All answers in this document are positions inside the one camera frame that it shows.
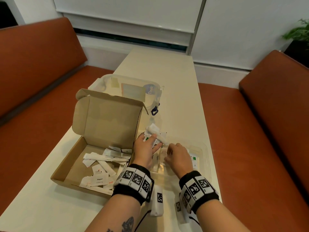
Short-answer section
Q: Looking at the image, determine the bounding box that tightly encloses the person's right hand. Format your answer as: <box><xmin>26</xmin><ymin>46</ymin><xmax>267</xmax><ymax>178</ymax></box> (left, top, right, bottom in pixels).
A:
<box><xmin>164</xmin><ymin>142</ymin><xmax>194</xmax><ymax>179</ymax></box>

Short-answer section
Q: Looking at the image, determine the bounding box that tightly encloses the person's left hand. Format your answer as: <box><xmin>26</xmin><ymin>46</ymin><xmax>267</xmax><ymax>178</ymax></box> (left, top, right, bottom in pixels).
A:
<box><xmin>132</xmin><ymin>132</ymin><xmax>164</xmax><ymax>170</ymax></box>

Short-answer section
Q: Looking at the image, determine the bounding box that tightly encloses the clear compartment tray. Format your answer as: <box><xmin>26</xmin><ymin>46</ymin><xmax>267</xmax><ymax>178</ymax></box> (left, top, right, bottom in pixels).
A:
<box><xmin>151</xmin><ymin>136</ymin><xmax>212</xmax><ymax>184</ymax></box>

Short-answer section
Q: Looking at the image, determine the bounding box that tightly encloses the pile of white sachets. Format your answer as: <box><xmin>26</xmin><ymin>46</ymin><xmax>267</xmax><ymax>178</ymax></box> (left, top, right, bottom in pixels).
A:
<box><xmin>79</xmin><ymin>145</ymin><xmax>133</xmax><ymax>191</ymax></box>

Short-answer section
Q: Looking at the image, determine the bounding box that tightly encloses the brown cardboard box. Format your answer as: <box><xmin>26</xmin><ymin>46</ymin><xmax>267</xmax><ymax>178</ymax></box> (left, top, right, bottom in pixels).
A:
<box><xmin>50</xmin><ymin>88</ymin><xmax>149</xmax><ymax>198</ymax></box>

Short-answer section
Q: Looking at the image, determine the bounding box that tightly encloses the person's left forearm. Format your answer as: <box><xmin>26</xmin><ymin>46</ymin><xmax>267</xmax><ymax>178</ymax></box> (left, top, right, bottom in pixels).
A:
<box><xmin>84</xmin><ymin>194</ymin><xmax>142</xmax><ymax>232</ymax></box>

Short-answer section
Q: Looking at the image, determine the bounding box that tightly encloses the person's right forearm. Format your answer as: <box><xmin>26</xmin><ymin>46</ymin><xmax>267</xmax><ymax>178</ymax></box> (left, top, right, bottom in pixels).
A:
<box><xmin>195</xmin><ymin>200</ymin><xmax>251</xmax><ymax>232</ymax></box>

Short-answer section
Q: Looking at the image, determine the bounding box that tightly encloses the clear lidded plastic container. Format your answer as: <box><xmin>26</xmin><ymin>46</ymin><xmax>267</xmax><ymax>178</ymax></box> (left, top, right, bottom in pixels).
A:
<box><xmin>88</xmin><ymin>74</ymin><xmax>165</xmax><ymax>133</ymax></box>

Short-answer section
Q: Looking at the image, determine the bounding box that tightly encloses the white roller blind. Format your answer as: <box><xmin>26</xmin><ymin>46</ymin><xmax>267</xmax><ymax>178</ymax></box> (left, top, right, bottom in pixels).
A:
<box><xmin>52</xmin><ymin>0</ymin><xmax>204</xmax><ymax>46</ymax></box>

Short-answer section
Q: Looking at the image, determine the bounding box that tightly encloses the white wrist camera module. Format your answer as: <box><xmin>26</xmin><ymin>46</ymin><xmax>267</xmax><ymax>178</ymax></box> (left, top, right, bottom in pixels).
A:
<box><xmin>149</xmin><ymin>185</ymin><xmax>164</xmax><ymax>217</ymax></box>
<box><xmin>174</xmin><ymin>193</ymin><xmax>201</xmax><ymax>232</ymax></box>

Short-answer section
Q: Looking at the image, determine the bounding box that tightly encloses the grey window frame post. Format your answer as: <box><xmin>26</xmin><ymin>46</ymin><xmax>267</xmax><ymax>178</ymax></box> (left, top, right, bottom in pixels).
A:
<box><xmin>187</xmin><ymin>0</ymin><xmax>208</xmax><ymax>56</ymax></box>

